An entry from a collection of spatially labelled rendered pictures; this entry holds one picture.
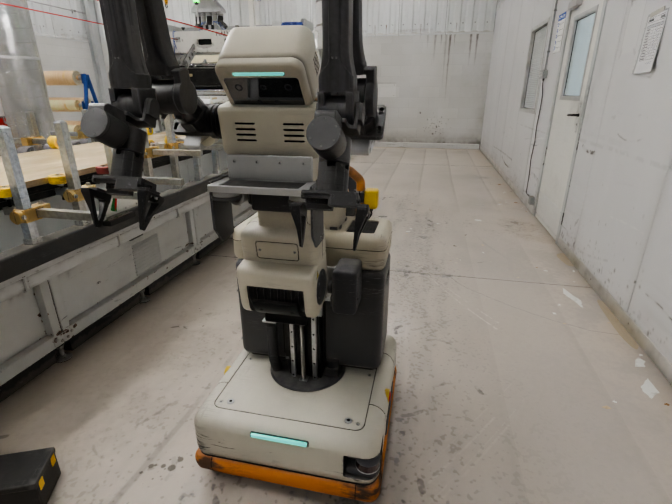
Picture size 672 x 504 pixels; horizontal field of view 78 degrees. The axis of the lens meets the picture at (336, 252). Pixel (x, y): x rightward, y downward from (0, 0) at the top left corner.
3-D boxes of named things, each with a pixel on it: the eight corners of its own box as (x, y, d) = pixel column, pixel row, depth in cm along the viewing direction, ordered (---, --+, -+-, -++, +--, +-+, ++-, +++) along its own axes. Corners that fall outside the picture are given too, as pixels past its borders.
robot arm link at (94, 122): (161, 102, 86) (124, 102, 88) (122, 73, 75) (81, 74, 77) (154, 158, 85) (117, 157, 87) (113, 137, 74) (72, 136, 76)
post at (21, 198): (44, 252, 164) (9, 125, 146) (36, 255, 160) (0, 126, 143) (36, 251, 164) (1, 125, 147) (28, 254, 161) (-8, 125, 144)
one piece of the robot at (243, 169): (236, 227, 118) (228, 150, 111) (330, 234, 113) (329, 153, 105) (208, 246, 104) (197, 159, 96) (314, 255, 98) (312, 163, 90)
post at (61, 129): (91, 232, 186) (66, 120, 169) (85, 234, 183) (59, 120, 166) (84, 231, 187) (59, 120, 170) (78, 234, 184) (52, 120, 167)
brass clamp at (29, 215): (54, 215, 165) (51, 203, 163) (23, 225, 153) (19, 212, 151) (41, 214, 166) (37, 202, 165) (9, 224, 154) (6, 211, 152)
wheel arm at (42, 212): (107, 221, 157) (105, 210, 155) (101, 224, 154) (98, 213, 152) (12, 214, 165) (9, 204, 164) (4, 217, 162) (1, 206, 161)
